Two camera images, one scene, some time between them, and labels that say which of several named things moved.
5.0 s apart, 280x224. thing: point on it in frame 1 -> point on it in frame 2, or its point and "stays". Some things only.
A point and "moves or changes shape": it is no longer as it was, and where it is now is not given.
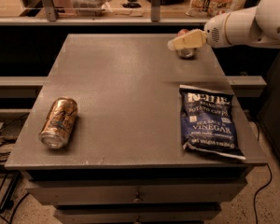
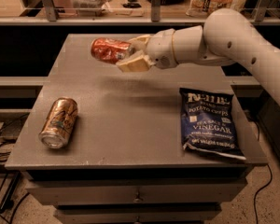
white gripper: x=214 y=33 -> x=161 y=49
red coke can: x=186 y=52 moves or changes shape
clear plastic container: x=89 y=1 stays
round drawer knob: x=137 y=198 stays
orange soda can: x=59 y=123 stays
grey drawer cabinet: x=124 y=161 stays
